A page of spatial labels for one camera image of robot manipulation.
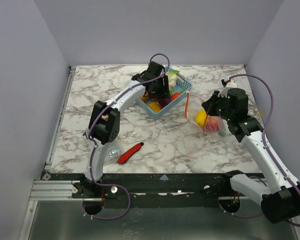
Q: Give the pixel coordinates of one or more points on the purple cabbage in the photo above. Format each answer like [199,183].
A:
[163,102]

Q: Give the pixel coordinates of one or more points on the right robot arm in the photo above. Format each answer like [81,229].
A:
[280,198]

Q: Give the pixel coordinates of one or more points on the green cucumber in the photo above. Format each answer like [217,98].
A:
[222,129]

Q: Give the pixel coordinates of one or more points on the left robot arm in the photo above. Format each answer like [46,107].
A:
[104,125]

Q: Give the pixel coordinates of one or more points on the clear zip top bag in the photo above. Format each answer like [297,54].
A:
[195,114]

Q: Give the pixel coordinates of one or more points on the white cauliflower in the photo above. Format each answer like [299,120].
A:
[172,78]

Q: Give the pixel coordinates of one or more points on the yellow bell pepper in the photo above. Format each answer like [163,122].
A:
[144,99]

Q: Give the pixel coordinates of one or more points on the aluminium frame rail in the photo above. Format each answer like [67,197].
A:
[45,188]

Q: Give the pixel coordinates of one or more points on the clear plastic screw box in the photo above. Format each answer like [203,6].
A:
[114,150]

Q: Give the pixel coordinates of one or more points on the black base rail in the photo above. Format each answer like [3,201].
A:
[146,190]

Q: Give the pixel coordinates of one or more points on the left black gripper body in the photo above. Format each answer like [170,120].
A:
[161,88]

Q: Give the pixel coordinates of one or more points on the yellow lemon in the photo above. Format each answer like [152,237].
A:
[200,118]

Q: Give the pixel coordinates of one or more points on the red chili pepper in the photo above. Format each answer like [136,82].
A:
[175,95]

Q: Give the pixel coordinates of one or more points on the red utility knife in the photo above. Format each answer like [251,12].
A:
[123,159]

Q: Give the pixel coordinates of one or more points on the blue plastic basket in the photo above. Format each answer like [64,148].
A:
[182,86]

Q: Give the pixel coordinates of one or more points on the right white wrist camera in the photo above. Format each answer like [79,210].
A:
[227,85]

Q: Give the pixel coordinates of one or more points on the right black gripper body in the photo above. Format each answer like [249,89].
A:
[210,105]

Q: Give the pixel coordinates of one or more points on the red apple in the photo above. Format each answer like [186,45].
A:
[213,124]

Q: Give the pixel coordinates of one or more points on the yellow orange potato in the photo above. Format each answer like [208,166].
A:
[155,107]

